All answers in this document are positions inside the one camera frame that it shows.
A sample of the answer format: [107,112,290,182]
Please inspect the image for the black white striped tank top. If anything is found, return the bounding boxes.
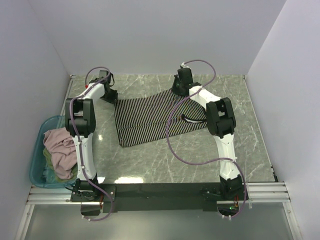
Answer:
[114,89,207,148]

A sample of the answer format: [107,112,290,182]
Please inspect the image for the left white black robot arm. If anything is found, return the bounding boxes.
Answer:
[65,66,118,201]

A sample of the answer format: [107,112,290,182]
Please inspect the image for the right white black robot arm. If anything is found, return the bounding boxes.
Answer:
[165,62,246,200]

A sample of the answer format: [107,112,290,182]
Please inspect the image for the pink tank top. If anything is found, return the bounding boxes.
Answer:
[43,128,77,180]

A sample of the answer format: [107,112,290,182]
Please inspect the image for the green tank top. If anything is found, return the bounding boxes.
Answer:
[43,148,78,183]

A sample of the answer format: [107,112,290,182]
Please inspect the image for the teal plastic laundry basket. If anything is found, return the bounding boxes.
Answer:
[29,115,76,189]

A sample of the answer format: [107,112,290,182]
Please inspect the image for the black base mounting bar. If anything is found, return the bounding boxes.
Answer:
[70,182,249,213]

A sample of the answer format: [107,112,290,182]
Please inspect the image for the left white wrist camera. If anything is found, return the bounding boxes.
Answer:
[85,82,99,92]

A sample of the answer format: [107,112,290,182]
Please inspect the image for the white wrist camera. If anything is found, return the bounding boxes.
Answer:
[85,82,99,92]
[180,62,189,69]

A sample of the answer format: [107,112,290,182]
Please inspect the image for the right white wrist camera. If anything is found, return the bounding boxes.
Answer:
[180,62,189,69]

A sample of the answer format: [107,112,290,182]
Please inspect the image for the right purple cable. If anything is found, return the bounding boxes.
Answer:
[165,59,248,221]

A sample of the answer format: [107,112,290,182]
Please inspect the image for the purple cable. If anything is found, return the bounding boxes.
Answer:
[70,66,117,223]
[165,59,248,221]

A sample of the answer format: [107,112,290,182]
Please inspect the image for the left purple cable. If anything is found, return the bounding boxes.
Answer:
[70,66,117,223]

